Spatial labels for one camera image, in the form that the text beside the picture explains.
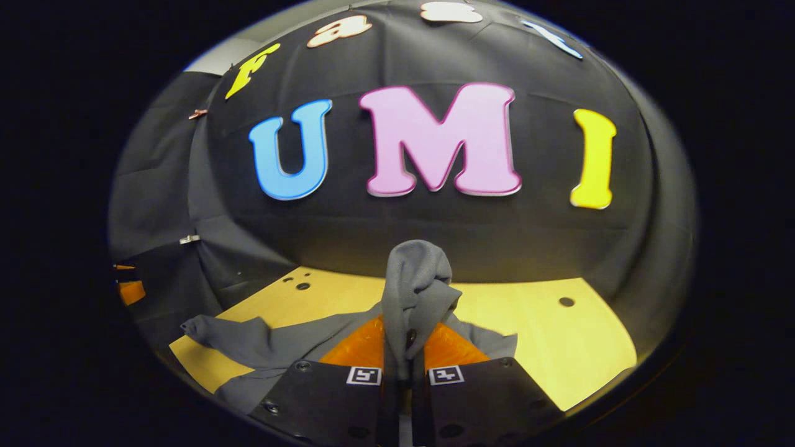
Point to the small silver clip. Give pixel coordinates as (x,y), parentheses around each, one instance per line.
(189,239)

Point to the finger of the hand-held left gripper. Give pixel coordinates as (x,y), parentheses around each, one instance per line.
(131,292)

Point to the black backdrop cloth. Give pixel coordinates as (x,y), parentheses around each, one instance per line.
(435,236)

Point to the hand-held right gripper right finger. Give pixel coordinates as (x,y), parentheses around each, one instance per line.
(478,403)

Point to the grey shirt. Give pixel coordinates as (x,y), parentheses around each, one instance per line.
(413,279)

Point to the small copper clip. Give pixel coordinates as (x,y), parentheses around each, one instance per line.
(197,113)

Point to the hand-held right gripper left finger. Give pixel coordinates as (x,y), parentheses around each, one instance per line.
(329,403)

